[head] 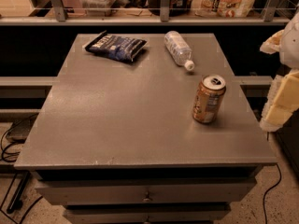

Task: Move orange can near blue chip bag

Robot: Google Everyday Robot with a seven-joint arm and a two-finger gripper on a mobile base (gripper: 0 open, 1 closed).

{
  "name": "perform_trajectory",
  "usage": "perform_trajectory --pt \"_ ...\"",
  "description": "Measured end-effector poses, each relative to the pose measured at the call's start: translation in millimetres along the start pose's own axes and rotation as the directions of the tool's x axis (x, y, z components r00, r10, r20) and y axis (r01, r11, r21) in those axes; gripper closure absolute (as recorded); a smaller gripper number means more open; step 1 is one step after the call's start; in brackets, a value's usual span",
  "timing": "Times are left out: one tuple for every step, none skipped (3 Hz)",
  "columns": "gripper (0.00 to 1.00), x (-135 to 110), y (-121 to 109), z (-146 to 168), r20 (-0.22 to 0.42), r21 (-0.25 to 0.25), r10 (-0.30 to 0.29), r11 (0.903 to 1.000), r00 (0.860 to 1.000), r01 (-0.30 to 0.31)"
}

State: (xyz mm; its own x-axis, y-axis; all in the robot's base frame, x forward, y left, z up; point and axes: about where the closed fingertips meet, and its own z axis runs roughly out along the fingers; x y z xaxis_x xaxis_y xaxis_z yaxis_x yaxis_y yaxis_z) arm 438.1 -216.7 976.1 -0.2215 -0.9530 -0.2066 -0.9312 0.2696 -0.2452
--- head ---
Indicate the grey metal railing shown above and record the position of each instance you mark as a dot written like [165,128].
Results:
[134,13]

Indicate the grey power box on floor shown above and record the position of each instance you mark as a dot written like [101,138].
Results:
[19,130]

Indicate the upper grey drawer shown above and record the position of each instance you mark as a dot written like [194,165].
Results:
[144,191]

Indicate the colourful snack bag on shelf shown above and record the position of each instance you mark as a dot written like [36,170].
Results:
[224,8]

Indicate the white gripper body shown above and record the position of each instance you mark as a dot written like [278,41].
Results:
[291,48]

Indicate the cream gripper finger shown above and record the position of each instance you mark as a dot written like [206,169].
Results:
[288,92]
[273,118]

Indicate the grey drawer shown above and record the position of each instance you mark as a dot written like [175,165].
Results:
[144,191]
[147,214]

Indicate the orange soda can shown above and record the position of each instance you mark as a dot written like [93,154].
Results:
[208,98]

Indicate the blue chip bag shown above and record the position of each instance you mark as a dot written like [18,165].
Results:
[115,47]

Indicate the clear plastic water bottle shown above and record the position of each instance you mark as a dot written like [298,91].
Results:
[179,50]

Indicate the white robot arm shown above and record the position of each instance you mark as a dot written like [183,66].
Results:
[288,55]

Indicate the lower grey drawer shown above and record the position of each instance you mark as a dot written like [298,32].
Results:
[147,214]

